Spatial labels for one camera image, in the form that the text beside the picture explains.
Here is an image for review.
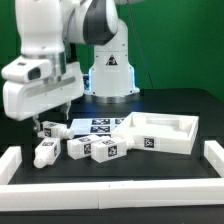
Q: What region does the white square tabletop part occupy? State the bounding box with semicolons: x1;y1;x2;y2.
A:
111;112;199;155

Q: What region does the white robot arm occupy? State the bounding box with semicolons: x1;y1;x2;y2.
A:
2;0;139;121

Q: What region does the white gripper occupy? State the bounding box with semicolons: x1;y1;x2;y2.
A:
3;62;84;132

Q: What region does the white fence segment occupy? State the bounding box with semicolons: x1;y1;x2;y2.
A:
99;140;224;209
0;146;98;212

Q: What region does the white fence left segment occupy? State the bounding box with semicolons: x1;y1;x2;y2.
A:
0;146;98;212

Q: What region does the white fence right segment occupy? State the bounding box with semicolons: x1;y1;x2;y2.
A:
99;140;224;209

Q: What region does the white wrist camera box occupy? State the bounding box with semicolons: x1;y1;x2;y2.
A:
2;56;52;83

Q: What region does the white fiducial tag sheet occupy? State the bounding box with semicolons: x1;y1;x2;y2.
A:
70;118;123;136

